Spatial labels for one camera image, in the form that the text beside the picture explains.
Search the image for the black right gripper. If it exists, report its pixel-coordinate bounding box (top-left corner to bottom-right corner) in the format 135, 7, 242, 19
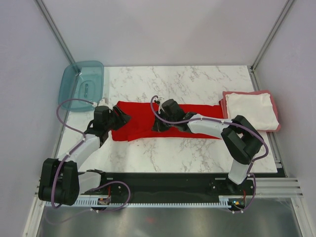
152, 110, 176, 132

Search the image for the red t shirt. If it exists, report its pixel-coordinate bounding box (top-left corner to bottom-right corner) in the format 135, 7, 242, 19
112, 101, 223, 142

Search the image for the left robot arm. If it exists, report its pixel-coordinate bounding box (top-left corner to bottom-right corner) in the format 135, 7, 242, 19
38, 106, 131, 209

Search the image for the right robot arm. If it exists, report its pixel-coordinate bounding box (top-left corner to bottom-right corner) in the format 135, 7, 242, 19
150, 95, 269, 195

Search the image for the teal transparent plastic bin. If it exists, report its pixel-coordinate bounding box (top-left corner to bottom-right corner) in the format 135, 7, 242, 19
58, 61, 104, 113

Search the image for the pink folded t shirt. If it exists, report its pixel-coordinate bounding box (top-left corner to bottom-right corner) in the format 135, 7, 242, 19
218, 90, 282, 133

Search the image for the white folded t shirt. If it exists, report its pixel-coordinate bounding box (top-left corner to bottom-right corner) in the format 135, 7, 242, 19
225, 91, 280, 132

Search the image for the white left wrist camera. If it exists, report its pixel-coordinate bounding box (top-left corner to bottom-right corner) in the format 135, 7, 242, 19
92, 98, 108, 108

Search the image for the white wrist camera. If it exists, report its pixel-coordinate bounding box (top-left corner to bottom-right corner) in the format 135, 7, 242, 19
154, 96, 165, 115
92, 98, 108, 108

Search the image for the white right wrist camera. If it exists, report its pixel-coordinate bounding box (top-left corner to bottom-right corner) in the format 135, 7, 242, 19
154, 96, 165, 115

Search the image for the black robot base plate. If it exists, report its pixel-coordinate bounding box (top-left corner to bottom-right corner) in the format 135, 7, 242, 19
79, 168, 287, 205

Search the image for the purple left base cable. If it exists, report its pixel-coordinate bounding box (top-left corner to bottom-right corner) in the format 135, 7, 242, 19
44, 181, 131, 224

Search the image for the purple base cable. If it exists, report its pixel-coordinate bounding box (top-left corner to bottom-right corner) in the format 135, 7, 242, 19
228, 174, 257, 215
44, 181, 131, 224

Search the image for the white slotted cable duct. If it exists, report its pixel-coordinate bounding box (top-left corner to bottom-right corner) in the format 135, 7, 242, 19
74, 196, 229, 207

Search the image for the left aluminium corner post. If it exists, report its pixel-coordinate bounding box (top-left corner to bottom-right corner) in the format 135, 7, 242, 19
34, 0, 76, 64

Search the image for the aluminium corner post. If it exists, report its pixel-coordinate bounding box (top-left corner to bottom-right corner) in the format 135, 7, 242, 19
248, 0, 296, 73
34, 0, 76, 64

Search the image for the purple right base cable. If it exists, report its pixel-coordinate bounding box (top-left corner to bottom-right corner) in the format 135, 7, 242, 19
228, 174, 257, 215

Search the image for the aluminium frame rail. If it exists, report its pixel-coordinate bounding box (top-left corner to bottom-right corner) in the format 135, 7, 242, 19
34, 177, 304, 198

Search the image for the right aluminium corner post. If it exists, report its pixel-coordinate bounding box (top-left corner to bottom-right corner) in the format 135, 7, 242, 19
248, 0, 296, 73

